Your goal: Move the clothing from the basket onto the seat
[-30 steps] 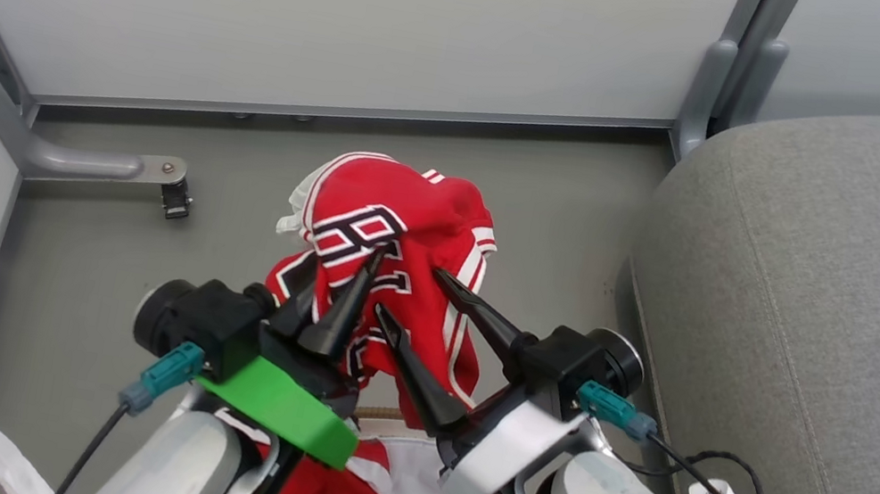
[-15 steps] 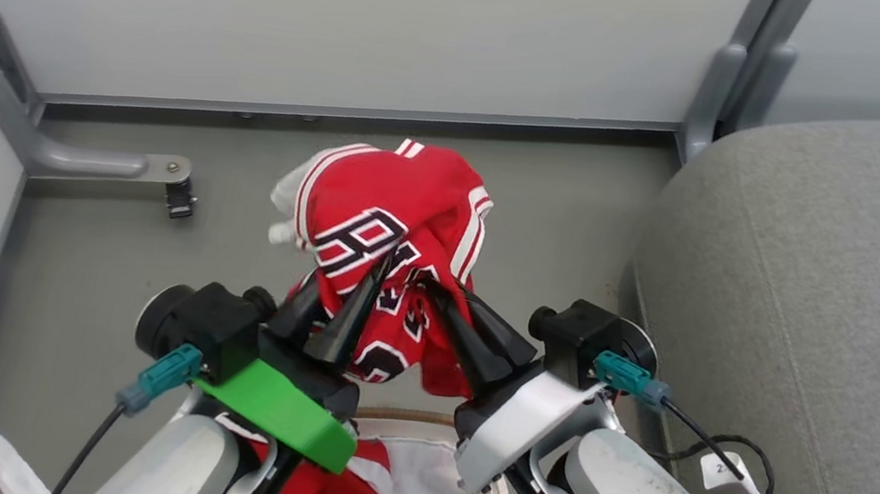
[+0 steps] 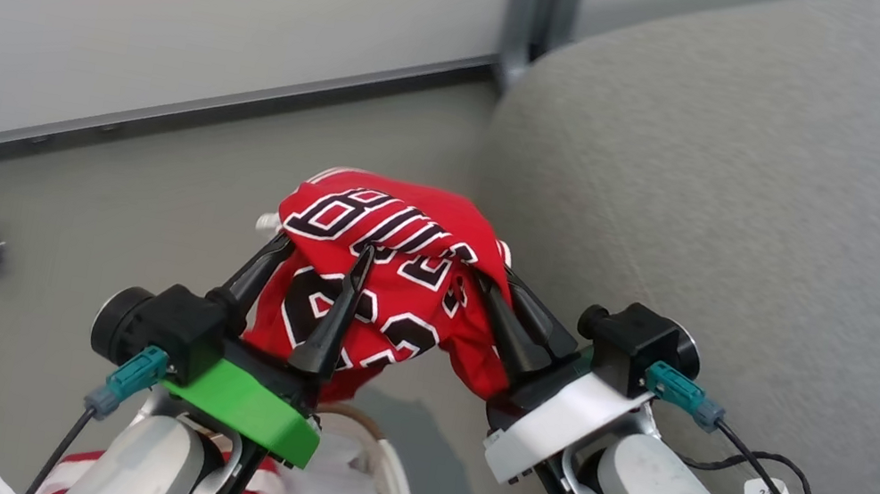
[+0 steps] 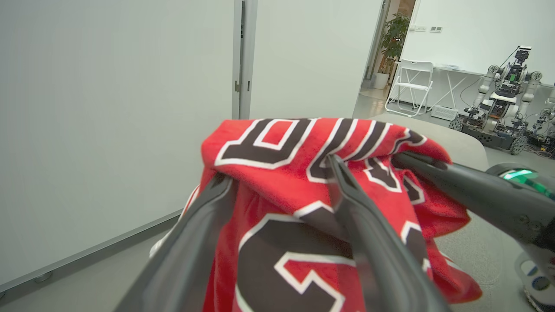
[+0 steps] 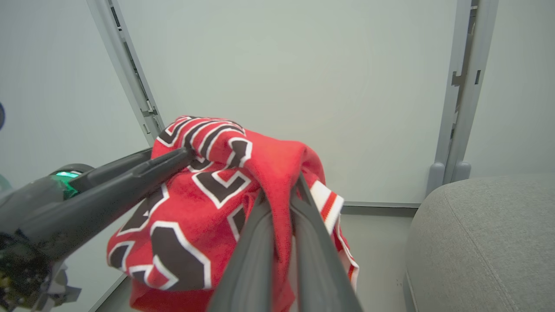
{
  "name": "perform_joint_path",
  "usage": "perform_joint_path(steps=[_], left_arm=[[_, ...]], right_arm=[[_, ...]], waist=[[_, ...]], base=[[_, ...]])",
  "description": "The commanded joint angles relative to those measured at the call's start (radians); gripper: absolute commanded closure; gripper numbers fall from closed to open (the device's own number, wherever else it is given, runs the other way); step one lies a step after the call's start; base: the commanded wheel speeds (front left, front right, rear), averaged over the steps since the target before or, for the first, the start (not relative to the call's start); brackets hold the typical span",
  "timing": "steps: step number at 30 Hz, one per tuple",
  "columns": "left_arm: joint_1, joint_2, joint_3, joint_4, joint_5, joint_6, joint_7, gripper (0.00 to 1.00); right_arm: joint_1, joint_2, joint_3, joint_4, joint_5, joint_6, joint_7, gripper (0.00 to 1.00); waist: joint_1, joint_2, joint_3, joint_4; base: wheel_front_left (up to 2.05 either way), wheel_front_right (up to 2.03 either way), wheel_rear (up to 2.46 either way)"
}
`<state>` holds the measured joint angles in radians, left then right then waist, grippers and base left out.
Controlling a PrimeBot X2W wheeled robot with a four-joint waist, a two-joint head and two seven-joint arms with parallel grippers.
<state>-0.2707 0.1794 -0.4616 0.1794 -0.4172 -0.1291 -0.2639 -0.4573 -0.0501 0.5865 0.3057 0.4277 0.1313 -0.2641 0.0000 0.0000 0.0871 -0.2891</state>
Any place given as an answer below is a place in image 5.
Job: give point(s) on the grey slotted wall post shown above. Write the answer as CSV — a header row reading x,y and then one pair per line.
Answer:
x,y
130,73
461,91

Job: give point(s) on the grey left gripper green band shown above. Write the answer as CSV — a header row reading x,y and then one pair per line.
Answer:
x,y
26,203

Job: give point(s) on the grey fabric sofa seat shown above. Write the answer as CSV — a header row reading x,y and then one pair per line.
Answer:
x,y
481,247

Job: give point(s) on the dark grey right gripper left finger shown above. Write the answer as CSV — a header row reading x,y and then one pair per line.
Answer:
x,y
249,264

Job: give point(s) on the grey wall baseboard strip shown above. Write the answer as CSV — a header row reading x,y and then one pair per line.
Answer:
x,y
379,209

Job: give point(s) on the red jersey with black letters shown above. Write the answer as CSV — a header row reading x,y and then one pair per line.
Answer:
x,y
195,203

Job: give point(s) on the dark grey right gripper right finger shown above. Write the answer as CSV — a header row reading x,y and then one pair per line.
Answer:
x,y
318,260

